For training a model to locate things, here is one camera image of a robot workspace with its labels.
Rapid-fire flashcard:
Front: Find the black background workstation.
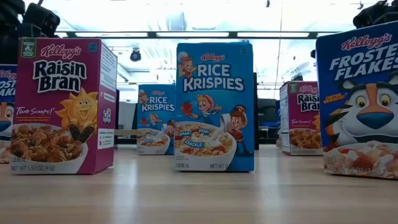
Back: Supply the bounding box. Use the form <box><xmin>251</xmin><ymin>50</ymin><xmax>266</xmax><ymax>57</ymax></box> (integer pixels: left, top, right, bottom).
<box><xmin>257</xmin><ymin>98</ymin><xmax>277</xmax><ymax>144</ymax></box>

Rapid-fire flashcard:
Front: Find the Frosted Flakes cereal box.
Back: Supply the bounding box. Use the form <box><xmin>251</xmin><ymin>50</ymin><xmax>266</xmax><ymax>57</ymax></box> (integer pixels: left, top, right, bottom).
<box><xmin>0</xmin><ymin>63</ymin><xmax>18</xmax><ymax>164</ymax></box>
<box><xmin>315</xmin><ymin>21</ymin><xmax>398</xmax><ymax>180</ymax></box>

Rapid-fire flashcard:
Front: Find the Rice Krispies cereal box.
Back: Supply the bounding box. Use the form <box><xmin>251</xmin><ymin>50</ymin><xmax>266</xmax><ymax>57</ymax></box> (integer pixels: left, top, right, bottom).
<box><xmin>173</xmin><ymin>42</ymin><xmax>255</xmax><ymax>173</ymax></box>
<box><xmin>136</xmin><ymin>83</ymin><xmax>177</xmax><ymax>156</ymax></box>

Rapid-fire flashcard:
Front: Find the black round hanging camera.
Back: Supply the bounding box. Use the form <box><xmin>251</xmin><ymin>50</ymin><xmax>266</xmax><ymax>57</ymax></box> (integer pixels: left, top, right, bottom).
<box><xmin>129</xmin><ymin>48</ymin><xmax>142</xmax><ymax>62</ymax></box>

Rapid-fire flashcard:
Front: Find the wooden shelf board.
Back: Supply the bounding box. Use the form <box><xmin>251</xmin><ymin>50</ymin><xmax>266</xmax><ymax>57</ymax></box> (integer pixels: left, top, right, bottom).
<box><xmin>114</xmin><ymin>129</ymin><xmax>139</xmax><ymax>137</ymax></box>

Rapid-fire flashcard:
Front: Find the Raisin Bran cereal box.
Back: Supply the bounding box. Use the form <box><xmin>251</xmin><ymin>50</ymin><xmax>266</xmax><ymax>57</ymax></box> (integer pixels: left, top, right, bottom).
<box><xmin>9</xmin><ymin>37</ymin><xmax>118</xmax><ymax>175</ymax></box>
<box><xmin>279</xmin><ymin>80</ymin><xmax>324</xmax><ymax>156</ymax></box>

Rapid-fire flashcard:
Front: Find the thin black hanging cable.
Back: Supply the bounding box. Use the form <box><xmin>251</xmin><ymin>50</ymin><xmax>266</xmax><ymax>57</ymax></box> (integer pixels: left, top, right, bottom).
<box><xmin>272</xmin><ymin>0</ymin><xmax>284</xmax><ymax>100</ymax></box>

